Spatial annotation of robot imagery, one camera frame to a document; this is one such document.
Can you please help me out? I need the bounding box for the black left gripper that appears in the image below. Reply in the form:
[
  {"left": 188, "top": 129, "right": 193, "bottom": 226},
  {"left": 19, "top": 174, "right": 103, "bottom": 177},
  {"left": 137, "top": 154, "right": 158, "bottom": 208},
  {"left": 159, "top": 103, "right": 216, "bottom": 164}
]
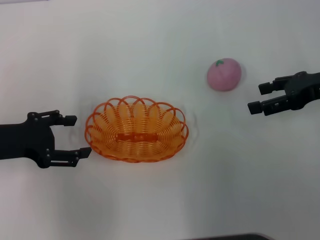
[{"left": 0, "top": 109, "right": 93, "bottom": 169}]

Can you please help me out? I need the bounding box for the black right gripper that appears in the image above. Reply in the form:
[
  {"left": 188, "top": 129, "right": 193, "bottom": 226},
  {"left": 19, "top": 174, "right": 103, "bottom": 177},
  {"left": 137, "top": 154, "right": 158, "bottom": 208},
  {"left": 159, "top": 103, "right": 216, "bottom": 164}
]
[{"left": 247, "top": 70, "right": 320, "bottom": 117}]

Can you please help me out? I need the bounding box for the pink peach with green leaf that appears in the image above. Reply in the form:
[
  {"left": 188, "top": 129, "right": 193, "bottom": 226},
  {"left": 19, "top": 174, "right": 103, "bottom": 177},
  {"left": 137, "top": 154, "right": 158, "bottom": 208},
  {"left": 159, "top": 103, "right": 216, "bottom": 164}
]
[{"left": 206, "top": 57, "right": 242, "bottom": 92}]

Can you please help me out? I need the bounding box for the orange woven plastic basket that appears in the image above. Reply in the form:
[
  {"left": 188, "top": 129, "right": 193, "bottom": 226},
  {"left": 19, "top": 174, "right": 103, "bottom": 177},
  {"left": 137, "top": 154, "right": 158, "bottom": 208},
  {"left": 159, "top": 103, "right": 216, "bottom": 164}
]
[{"left": 84, "top": 94, "right": 189, "bottom": 164}]

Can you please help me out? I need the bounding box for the black robot torso edge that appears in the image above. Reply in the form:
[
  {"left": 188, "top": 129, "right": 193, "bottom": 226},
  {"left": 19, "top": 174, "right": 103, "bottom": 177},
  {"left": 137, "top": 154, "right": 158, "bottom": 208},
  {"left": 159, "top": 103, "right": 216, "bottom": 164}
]
[{"left": 192, "top": 233, "right": 274, "bottom": 240}]

